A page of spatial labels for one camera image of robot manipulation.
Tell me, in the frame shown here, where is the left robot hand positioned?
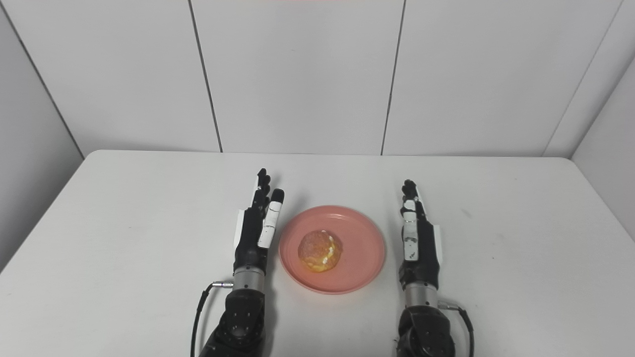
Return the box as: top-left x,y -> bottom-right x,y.
233,168 -> 285,274

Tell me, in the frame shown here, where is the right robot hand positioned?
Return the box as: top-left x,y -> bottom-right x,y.
398,179 -> 442,291

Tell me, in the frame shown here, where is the pink round plate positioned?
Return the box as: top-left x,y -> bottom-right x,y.
278,205 -> 386,295

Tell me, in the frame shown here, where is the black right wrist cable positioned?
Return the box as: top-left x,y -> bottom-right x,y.
437,300 -> 475,357

